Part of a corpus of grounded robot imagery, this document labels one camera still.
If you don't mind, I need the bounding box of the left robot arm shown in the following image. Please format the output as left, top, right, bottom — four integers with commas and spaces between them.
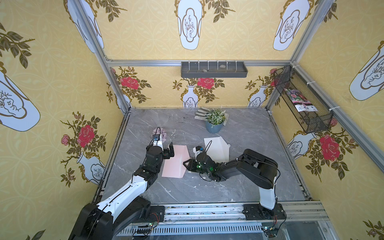
69, 141, 175, 240

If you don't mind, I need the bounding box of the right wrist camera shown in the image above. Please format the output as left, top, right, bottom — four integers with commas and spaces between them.
193, 146, 204, 158

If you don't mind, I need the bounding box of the green potted plant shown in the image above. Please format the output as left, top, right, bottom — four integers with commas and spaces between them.
205, 109, 227, 126

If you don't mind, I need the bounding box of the black wire mesh basket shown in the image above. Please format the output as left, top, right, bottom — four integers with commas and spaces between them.
273, 66, 333, 133

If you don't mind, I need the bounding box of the flower seed packet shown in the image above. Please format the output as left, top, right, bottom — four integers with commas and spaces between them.
286, 89, 318, 112

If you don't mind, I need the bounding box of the purple artificial flower bunch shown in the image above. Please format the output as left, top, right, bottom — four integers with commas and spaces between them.
153, 128, 167, 141

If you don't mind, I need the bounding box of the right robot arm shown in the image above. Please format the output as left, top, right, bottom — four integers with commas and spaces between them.
183, 149, 281, 211

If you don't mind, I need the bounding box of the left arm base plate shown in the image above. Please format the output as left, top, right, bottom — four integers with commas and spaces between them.
134, 206, 165, 223

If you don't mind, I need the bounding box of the white envelope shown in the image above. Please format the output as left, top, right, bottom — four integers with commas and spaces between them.
204, 137, 231, 163

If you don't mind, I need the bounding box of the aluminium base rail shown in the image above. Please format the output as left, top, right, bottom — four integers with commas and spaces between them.
118, 201, 339, 240

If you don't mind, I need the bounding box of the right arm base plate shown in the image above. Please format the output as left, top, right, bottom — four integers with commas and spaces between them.
242, 204, 287, 221

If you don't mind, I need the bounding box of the pink envelope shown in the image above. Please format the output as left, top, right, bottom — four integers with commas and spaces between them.
162, 145, 190, 179

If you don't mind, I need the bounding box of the grey wall shelf tray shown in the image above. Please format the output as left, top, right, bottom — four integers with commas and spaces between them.
181, 61, 249, 79

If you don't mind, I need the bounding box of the blue-grey plant pot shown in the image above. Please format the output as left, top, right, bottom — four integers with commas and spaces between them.
205, 122, 224, 134

